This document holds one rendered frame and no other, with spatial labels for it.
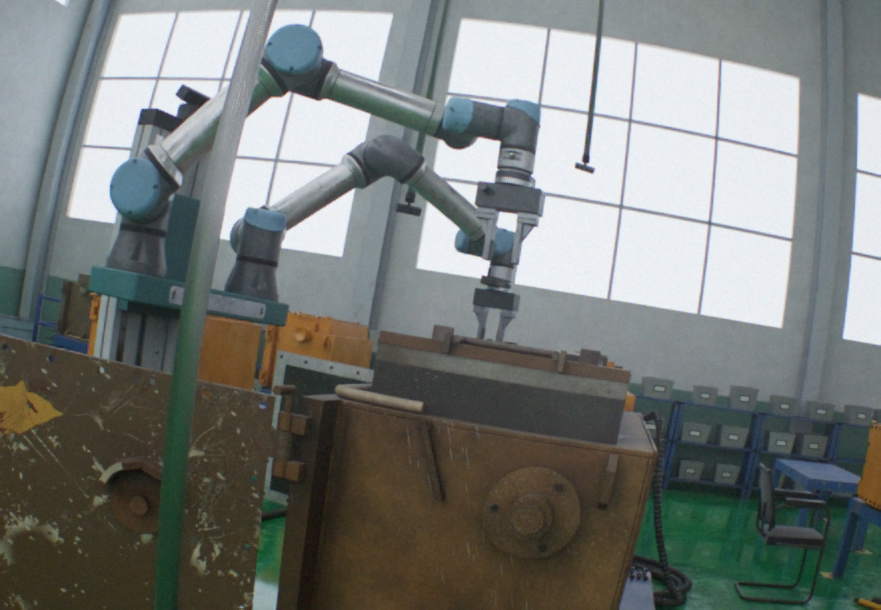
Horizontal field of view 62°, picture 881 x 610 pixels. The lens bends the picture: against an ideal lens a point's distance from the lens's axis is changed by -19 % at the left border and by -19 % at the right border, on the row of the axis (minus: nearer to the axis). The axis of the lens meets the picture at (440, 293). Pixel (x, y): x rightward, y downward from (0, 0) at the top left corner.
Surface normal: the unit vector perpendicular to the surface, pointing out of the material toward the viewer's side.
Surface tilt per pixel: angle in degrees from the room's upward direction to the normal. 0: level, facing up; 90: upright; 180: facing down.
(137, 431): 90
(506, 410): 90
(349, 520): 90
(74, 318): 90
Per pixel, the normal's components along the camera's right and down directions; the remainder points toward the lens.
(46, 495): 0.20, -0.01
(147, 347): 0.92, 0.14
